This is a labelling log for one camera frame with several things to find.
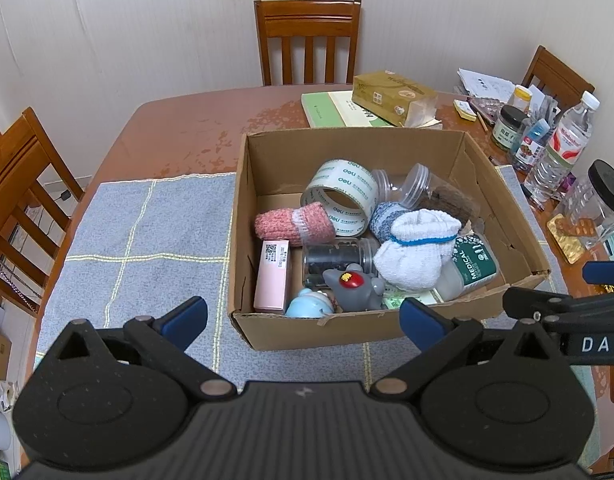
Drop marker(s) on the light blue round toy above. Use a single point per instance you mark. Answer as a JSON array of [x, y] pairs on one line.
[[309, 305]]

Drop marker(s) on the silver blister pack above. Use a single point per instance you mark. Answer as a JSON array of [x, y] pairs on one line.
[[487, 107]]

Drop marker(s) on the green book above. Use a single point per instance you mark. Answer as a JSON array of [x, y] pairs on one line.
[[327, 107]]

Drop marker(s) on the clear packing tape roll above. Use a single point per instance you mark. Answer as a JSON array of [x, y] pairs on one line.
[[337, 180]]

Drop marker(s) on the white paper sheets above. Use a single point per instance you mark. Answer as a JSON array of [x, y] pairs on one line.
[[484, 80]]

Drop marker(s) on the yellow tissue box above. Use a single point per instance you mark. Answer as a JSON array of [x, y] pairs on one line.
[[392, 97]]

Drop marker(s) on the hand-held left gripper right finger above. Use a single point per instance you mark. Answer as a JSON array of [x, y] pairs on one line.
[[422, 325]]

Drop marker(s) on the green white tissue pack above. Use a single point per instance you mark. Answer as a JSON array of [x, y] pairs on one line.
[[399, 301]]

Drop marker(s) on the small yellow box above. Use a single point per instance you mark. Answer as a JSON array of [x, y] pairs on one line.
[[464, 110]]

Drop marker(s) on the dark lid jar green label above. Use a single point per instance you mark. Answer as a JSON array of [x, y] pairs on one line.
[[507, 127]]

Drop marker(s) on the gold blister pack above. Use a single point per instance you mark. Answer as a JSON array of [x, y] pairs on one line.
[[567, 240]]

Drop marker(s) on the brown cardboard box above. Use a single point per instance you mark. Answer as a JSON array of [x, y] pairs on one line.
[[297, 330]]

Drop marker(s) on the wooden chair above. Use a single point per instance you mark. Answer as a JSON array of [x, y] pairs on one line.
[[307, 40], [22, 185], [557, 77]]

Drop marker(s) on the white sock with blue stripe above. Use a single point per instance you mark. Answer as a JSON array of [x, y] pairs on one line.
[[414, 255]]

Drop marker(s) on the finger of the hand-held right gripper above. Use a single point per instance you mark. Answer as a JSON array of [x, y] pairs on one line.
[[604, 272], [537, 305]]

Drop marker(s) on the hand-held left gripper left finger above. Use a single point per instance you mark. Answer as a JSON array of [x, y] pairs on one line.
[[187, 320]]

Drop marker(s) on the blue grey checked cloth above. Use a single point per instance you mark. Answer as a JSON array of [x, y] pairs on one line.
[[152, 240]]

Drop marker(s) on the green label plastic bottle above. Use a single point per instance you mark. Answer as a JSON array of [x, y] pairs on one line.
[[469, 265]]

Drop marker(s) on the clear water bottle red label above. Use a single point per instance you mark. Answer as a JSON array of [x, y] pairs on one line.
[[562, 150]]

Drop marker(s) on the pencil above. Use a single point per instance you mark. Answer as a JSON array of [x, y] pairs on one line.
[[482, 121]]

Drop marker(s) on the large clear jar black lid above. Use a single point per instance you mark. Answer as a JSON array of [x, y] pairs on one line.
[[597, 205]]

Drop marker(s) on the clear jar of black items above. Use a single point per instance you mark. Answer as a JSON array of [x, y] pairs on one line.
[[332, 257]]

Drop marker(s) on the yellow lid bottle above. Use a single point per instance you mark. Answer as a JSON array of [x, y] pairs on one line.
[[521, 100]]

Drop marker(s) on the grey cat toy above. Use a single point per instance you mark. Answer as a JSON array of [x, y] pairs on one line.
[[354, 287]]

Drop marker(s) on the pink knitted sock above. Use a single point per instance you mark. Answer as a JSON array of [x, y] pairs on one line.
[[292, 222]]

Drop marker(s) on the blue knitted sock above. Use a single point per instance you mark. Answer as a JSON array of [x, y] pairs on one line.
[[384, 217]]

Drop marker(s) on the clear jar of brown biscuits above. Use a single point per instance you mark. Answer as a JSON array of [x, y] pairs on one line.
[[447, 195]]

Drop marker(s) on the gold ornament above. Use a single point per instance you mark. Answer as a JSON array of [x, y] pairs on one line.
[[612, 288]]

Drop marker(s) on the pink small carton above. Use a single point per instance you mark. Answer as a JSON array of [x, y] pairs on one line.
[[272, 280]]

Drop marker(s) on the blue cap tube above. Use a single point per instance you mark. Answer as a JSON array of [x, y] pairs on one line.
[[539, 127]]

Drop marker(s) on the clear plastic jar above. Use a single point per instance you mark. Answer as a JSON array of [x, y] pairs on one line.
[[389, 187]]

